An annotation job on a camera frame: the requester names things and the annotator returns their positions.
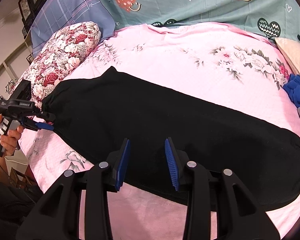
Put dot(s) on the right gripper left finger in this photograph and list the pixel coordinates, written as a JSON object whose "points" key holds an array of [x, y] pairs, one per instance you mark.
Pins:
{"points": [[56, 214]]}

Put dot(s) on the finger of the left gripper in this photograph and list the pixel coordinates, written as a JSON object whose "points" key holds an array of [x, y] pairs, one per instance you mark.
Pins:
{"points": [[48, 117], [40, 125]]}

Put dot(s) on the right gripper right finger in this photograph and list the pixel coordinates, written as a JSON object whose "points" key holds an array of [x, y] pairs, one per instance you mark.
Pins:
{"points": [[239, 215]]}

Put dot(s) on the black pants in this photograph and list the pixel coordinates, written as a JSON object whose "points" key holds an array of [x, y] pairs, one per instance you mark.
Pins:
{"points": [[94, 116]]}

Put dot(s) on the person left hand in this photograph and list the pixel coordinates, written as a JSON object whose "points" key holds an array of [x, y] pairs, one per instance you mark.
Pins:
{"points": [[10, 140]]}

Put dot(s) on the red floral bolster pillow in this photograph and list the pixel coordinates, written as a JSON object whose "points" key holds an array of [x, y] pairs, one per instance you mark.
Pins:
{"points": [[60, 56]]}

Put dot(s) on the blue plaid pillow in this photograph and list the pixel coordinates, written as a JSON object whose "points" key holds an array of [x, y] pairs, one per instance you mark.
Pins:
{"points": [[57, 14]]}

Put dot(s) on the blue red garment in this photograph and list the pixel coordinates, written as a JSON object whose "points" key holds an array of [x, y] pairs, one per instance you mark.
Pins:
{"points": [[292, 88]]}

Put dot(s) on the pink floral bedspread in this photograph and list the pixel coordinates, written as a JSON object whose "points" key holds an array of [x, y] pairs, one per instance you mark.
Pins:
{"points": [[215, 62]]}

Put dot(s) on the teal heart print sheet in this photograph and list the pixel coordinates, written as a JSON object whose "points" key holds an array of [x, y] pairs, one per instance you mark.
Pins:
{"points": [[270, 18]]}

